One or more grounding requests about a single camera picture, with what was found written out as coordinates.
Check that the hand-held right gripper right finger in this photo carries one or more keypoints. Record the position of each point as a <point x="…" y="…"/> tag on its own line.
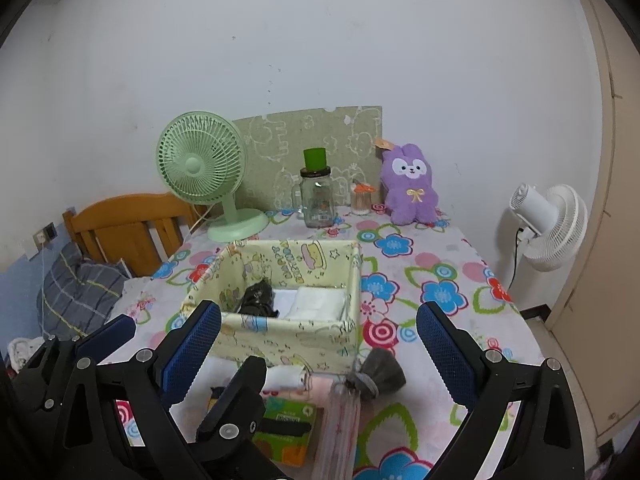
<point x="445" y="355"/>

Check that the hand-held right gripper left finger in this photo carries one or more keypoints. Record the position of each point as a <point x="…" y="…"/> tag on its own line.
<point x="192" y="347"/>

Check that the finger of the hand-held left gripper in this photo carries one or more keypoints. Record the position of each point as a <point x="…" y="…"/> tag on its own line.
<point x="107" y="332"/>
<point x="240" y="390"/>

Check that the white cloth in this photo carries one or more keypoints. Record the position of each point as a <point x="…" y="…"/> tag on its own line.
<point x="285" y="377"/>
<point x="315" y="302"/>
<point x="22" y="352"/>

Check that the green tissue pack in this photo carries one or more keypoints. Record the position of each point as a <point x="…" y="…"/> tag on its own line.
<point x="295" y="412"/>

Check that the grey sock bundle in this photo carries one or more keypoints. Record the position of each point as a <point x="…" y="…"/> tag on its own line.
<point x="382" y="367"/>

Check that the yellow printed storage box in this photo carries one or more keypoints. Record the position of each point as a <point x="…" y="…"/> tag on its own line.
<point x="280" y="335"/>

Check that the clear plastic bag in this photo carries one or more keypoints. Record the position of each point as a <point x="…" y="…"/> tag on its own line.
<point x="335" y="435"/>

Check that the floral bed sheet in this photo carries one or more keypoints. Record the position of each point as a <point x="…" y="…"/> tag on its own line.
<point x="140" y="300"/>

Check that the grey plaid pillow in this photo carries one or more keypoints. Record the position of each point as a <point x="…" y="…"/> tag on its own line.
<point x="75" y="290"/>

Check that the black cloth bundle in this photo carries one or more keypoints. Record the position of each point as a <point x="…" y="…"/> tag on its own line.
<point x="257" y="297"/>

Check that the white crumpled cloth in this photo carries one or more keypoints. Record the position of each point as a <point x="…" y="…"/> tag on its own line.
<point x="22" y="352"/>

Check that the floral tablecloth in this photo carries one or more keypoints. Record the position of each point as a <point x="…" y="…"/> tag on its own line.
<point x="440" y="260"/>

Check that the wooden chair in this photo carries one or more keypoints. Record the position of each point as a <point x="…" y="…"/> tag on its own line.
<point x="125" y="230"/>

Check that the white folded cloth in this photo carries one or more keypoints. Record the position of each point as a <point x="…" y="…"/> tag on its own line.
<point x="315" y="302"/>

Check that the purple plush rabbit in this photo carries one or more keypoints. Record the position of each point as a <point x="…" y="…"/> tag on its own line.
<point x="407" y="195"/>

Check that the white fan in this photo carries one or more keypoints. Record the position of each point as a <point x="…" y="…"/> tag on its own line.
<point x="560" y="230"/>

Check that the cotton swab jar orange lid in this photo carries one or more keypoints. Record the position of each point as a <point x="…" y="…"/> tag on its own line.
<point x="361" y="202"/>

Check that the beige wardrobe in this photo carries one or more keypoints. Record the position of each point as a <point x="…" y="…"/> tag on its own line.
<point x="600" y="260"/>

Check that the green desk fan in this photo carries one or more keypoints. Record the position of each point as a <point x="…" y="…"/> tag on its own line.
<point x="200" y="160"/>

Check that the glass jar with green lid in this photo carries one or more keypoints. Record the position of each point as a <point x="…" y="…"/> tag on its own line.
<point x="316" y="200"/>

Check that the green patterned board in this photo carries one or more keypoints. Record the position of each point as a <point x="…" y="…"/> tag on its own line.
<point x="300" y="130"/>

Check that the wall socket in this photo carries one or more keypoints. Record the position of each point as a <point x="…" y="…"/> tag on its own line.
<point x="44" y="235"/>

